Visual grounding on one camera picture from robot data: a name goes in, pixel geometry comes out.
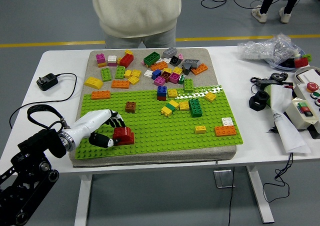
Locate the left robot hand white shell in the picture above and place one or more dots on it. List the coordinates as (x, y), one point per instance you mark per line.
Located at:
(87, 122)

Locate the red curved brick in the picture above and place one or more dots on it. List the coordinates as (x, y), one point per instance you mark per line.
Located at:
(122, 132)

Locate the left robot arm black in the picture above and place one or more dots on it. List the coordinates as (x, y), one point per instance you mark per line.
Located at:
(42, 141)

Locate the orange long brick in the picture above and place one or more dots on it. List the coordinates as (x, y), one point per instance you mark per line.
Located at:
(199, 69)
(159, 66)
(225, 131)
(120, 84)
(100, 95)

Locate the yellow curved brick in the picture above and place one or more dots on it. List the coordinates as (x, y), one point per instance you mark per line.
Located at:
(93, 82)

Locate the brown brick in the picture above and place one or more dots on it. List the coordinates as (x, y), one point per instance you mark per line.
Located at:
(130, 107)

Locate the light green brick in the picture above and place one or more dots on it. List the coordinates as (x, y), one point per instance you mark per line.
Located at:
(120, 72)
(189, 84)
(106, 74)
(308, 57)

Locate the yellow flat brick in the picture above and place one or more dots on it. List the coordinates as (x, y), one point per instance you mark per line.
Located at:
(102, 65)

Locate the pink flat brick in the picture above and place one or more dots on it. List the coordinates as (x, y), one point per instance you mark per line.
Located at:
(112, 63)

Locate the red long brick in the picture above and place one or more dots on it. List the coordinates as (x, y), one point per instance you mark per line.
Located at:
(127, 60)

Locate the red thin brick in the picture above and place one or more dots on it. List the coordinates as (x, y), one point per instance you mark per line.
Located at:
(162, 98)

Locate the blue brick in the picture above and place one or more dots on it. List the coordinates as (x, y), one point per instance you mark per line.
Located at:
(162, 91)
(156, 74)

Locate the small yellow brick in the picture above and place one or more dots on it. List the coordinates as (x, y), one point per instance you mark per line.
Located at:
(128, 52)
(200, 129)

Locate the small pink brick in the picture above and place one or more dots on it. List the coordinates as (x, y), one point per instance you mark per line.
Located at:
(180, 56)
(143, 62)

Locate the magenta brick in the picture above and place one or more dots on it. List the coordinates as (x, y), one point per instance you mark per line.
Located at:
(174, 78)
(159, 81)

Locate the green thin brick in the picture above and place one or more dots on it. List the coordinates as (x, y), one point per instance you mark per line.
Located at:
(171, 106)

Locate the dark green long brick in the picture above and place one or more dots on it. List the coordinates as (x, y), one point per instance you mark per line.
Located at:
(151, 58)

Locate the dark red brick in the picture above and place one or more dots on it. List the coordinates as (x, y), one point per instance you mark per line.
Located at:
(165, 76)

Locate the small white brick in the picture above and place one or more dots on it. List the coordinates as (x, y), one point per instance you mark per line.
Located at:
(166, 59)

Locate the small dark green brick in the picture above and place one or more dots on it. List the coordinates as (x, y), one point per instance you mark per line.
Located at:
(181, 79)

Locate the black slope brick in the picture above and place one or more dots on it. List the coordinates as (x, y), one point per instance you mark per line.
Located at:
(175, 60)

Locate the dark green tall brick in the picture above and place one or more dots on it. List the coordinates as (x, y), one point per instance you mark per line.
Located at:
(196, 108)

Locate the dark grey brick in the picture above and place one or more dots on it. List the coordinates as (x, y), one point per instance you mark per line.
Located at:
(186, 70)

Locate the grey slope brick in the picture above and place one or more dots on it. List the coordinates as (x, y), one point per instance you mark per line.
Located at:
(191, 61)

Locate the green studded baseplate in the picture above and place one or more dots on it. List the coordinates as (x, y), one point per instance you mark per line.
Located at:
(155, 136)

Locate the white table leg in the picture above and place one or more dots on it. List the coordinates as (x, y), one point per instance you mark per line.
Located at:
(83, 201)
(260, 198)

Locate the large black nut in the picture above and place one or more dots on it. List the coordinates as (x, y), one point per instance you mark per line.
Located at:
(253, 103)

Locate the black power adapter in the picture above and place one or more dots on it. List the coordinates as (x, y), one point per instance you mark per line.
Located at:
(265, 82)

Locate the green sheet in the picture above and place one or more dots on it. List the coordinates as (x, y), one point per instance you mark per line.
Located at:
(268, 96)

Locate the small black plug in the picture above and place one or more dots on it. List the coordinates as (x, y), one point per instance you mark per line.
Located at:
(272, 130)

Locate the clear bubble wrap bag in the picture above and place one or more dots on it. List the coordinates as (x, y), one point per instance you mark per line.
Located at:
(265, 49)

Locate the black gear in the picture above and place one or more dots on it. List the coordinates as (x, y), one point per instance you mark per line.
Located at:
(278, 76)

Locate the white paper sheet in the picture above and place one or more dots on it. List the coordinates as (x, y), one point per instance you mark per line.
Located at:
(287, 126)

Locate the blue-rimmed bowl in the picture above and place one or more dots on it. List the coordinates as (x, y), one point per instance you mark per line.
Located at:
(285, 67)

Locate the control box with red button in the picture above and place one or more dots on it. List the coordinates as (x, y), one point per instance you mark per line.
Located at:
(303, 89)

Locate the white rounded device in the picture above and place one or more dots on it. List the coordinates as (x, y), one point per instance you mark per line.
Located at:
(308, 74)

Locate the black wall plug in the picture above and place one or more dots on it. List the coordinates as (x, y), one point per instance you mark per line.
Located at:
(47, 81)

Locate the metal bracket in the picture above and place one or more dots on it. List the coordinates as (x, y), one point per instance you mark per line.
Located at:
(223, 178)

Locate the white switch box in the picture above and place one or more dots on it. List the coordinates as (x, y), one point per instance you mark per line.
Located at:
(295, 113)

